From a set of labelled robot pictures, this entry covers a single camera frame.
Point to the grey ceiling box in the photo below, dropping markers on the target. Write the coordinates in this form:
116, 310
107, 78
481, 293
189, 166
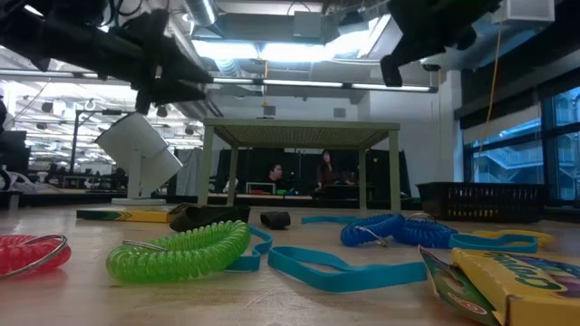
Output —
308, 25

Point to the yellow Crayola crayon box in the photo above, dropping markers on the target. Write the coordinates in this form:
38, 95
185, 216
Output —
136, 216
521, 290

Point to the large wide black band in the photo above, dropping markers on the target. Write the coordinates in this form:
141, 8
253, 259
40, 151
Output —
204, 217

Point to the long ceiling tube light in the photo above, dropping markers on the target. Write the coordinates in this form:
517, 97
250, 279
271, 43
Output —
299, 83

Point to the black metal stand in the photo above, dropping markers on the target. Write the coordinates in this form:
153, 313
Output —
73, 145

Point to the blue rubber band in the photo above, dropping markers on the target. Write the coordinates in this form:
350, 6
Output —
498, 249
254, 262
344, 281
321, 220

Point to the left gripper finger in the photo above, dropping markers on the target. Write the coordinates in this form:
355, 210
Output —
181, 65
172, 93

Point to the yellow rubber band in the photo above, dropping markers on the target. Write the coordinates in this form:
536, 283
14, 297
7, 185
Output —
541, 236

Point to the black monitor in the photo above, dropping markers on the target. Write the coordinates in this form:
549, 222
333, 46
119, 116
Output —
13, 154

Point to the small wide black band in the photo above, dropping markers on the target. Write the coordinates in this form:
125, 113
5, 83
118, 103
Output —
275, 220

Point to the black partition panels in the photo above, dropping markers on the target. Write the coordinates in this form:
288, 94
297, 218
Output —
389, 172

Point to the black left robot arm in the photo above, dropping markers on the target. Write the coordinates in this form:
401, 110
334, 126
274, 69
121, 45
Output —
68, 45

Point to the black slotted plastic basket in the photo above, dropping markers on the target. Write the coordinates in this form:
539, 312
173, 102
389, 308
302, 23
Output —
476, 199

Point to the person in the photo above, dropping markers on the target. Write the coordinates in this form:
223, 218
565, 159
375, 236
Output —
328, 172
275, 174

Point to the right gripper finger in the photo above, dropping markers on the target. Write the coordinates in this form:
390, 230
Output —
392, 70

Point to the black ceiling camera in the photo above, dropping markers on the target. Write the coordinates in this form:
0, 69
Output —
431, 67

